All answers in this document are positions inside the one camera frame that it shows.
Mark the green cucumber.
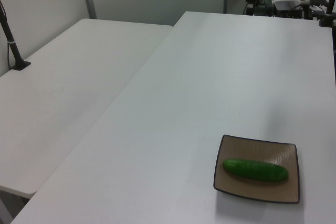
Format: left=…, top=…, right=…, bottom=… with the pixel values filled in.
left=223, top=158, right=289, bottom=183

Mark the brown square ceramic plate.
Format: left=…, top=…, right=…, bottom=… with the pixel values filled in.
left=213, top=134, right=301, bottom=205

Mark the white side table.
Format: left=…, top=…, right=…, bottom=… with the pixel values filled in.
left=0, top=18, right=174, bottom=200

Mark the grey flat device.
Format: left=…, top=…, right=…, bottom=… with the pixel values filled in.
left=272, top=0, right=303, bottom=18

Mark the black pole with clamp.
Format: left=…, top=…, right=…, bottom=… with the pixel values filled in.
left=318, top=0, right=336, bottom=28

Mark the black slanted camera stand pole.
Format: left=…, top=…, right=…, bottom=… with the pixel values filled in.
left=0, top=0, right=32, bottom=71

